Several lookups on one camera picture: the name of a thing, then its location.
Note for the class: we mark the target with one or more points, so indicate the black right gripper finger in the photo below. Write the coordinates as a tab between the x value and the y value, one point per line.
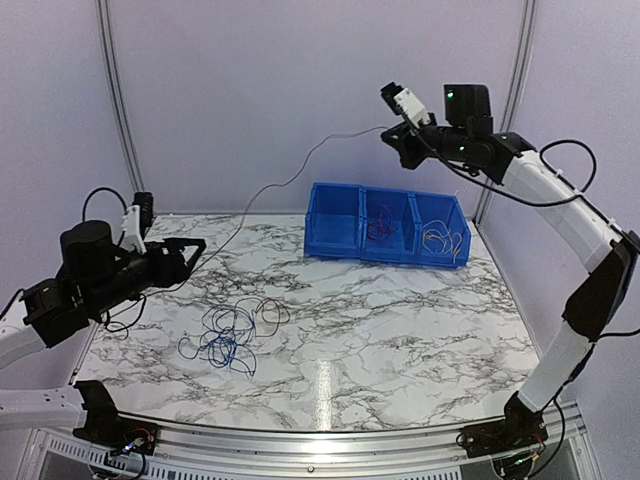
395	140
398	132

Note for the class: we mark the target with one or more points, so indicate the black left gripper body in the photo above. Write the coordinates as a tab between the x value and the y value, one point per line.
159	276

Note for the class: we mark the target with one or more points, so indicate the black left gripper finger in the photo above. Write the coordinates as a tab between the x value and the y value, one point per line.
180	243
190	263

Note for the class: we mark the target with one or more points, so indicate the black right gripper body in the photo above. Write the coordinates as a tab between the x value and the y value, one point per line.
414	157

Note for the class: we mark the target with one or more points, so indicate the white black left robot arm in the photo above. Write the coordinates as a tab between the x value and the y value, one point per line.
96	275

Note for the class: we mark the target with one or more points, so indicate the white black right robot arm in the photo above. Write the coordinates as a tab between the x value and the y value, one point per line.
468	145

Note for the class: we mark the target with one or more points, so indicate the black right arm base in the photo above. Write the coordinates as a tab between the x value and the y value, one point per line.
520	427

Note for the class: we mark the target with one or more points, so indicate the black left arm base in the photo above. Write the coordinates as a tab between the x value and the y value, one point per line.
106	426

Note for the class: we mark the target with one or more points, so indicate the blue plastic bin right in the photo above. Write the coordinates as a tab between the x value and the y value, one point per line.
443	234

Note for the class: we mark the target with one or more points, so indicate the blue plastic bin left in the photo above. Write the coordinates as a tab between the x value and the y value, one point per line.
333	221

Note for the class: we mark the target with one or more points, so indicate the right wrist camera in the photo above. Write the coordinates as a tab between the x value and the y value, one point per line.
403	102

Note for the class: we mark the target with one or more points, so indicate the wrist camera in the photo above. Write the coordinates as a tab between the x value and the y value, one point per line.
403	102
136	222

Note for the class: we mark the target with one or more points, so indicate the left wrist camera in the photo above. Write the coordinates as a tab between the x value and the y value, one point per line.
136	222

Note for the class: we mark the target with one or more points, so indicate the aluminium front rail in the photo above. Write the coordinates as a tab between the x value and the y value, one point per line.
192	451

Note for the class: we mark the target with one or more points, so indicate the aluminium frame post left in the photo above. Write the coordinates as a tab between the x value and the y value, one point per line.
117	97

